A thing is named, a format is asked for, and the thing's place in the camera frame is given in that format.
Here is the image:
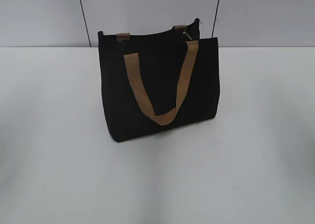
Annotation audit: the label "black tote bag tan handles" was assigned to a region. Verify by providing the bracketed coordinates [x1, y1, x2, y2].
[97, 19, 220, 142]

